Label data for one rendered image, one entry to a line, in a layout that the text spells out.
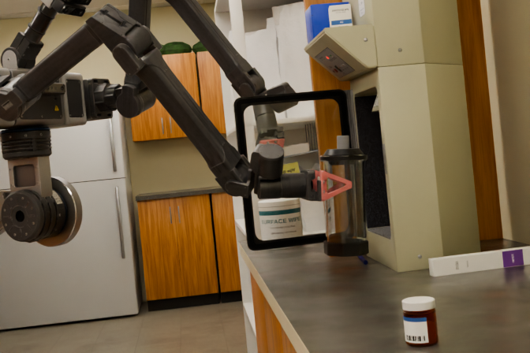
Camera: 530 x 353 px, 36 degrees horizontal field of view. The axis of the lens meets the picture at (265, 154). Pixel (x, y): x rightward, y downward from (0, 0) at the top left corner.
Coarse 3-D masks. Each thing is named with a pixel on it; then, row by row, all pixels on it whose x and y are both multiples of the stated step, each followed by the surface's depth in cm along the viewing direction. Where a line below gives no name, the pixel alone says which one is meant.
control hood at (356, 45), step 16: (320, 32) 188; (336, 32) 184; (352, 32) 184; (368, 32) 184; (304, 48) 213; (320, 48) 199; (336, 48) 188; (352, 48) 184; (368, 48) 184; (320, 64) 215; (352, 64) 191; (368, 64) 184
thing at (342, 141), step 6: (342, 138) 183; (348, 138) 184; (342, 144) 183; (348, 144) 183; (330, 150) 182; (336, 150) 181; (342, 150) 180; (348, 150) 180; (354, 150) 181; (360, 150) 183
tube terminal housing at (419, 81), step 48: (384, 0) 185; (432, 0) 191; (384, 48) 185; (432, 48) 189; (384, 96) 184; (432, 96) 187; (432, 144) 186; (432, 192) 185; (384, 240) 194; (432, 240) 185
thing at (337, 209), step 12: (324, 156) 182; (336, 156) 179; (348, 156) 179; (324, 168) 183; (336, 168) 180; (348, 168) 180; (360, 168) 182; (336, 180) 180; (360, 180) 182; (348, 192) 180; (360, 192) 181; (336, 204) 181; (348, 204) 180; (360, 204) 181; (336, 216) 181; (348, 216) 180; (360, 216) 181; (336, 228) 181; (348, 228) 180; (360, 228) 181; (336, 240) 181; (348, 240) 180; (360, 240) 181
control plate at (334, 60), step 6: (318, 54) 207; (324, 54) 202; (330, 54) 197; (336, 54) 193; (318, 60) 212; (324, 60) 207; (330, 60) 202; (336, 60) 198; (342, 60) 194; (330, 66) 208; (348, 66) 195; (336, 72) 210; (342, 72) 205; (348, 72) 201
